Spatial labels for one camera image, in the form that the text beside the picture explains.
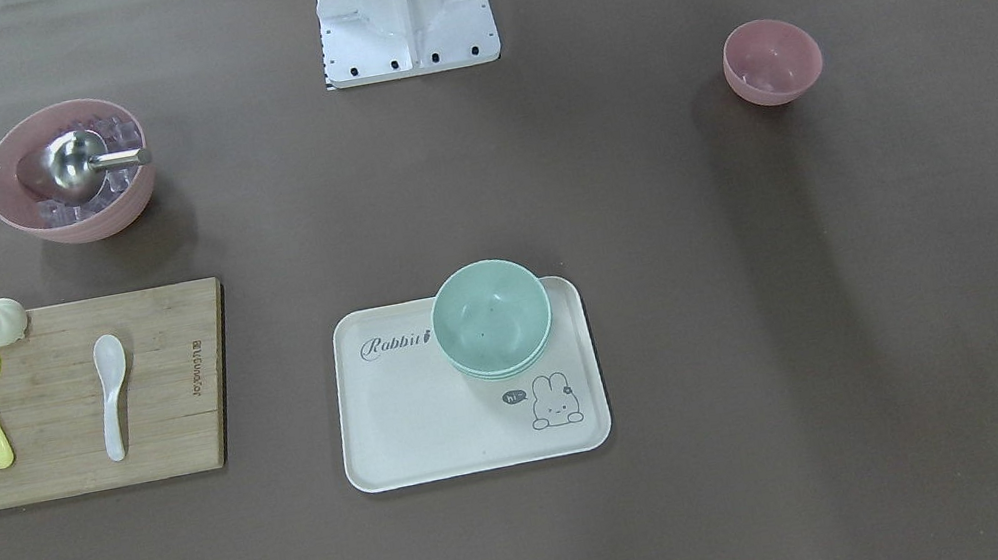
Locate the small pink bowl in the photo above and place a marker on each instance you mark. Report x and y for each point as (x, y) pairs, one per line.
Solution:
(771, 62)

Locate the white ceramic spoon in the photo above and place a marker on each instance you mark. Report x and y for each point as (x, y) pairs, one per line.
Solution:
(110, 361)

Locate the large pink bowl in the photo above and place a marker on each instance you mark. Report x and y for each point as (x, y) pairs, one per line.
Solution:
(119, 202)

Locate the green stacked bowls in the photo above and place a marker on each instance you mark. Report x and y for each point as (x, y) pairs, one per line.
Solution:
(492, 319)

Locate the cream rabbit tray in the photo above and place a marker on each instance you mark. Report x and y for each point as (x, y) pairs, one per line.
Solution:
(408, 417)

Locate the steel ice scoop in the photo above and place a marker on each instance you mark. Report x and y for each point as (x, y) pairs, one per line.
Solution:
(72, 168)

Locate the bamboo cutting board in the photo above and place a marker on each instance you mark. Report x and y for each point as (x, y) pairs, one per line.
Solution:
(171, 406)

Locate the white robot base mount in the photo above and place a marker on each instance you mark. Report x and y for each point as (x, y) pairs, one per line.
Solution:
(367, 42)

